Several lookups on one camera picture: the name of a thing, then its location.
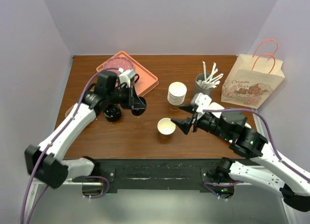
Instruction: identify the cardboard cup carrier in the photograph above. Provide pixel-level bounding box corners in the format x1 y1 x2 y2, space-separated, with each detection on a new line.
65 105 74 118

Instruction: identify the purple cable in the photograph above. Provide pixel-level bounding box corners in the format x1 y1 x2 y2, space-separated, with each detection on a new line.
19 68 121 224
203 108 310 182

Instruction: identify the white rectangular tray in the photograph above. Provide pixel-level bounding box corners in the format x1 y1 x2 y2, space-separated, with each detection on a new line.
207 102 252 129

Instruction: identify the dark green mug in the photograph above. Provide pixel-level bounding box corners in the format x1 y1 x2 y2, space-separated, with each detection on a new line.
117 73 140 88

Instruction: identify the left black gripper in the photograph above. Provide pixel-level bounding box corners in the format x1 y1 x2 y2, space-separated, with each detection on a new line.
107 84 145 109

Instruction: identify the grey straw holder cup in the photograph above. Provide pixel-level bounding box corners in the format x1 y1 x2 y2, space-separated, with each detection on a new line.
192 73 214 97

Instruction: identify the stack of black lids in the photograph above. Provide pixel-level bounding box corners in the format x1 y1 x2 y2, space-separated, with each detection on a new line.
103 104 122 122

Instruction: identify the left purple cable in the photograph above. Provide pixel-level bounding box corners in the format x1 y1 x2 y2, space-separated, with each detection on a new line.
19 68 121 224

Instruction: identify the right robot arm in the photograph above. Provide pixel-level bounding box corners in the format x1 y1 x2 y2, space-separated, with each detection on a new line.
171 105 310 212

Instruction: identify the pink dotted plate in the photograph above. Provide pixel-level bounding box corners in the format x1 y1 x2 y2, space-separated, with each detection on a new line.
103 57 134 74

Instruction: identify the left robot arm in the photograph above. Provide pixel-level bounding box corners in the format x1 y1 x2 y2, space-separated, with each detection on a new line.
25 68 147 189

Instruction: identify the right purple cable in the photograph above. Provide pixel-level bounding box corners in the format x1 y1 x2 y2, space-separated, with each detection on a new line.
203 108 310 182

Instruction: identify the salmon pink tray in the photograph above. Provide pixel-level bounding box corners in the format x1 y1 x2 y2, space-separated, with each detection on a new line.
96 51 159 97

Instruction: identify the stack of paper cups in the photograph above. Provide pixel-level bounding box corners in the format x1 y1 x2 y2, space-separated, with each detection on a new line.
167 82 187 111

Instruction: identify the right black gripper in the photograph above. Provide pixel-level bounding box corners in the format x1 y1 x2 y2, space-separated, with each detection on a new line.
170 103 230 140

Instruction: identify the cream bear paper bag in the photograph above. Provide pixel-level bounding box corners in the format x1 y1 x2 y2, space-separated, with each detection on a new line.
221 39 285 109

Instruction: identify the brown paper coffee cup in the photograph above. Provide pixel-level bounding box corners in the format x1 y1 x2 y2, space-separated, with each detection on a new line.
157 118 176 139

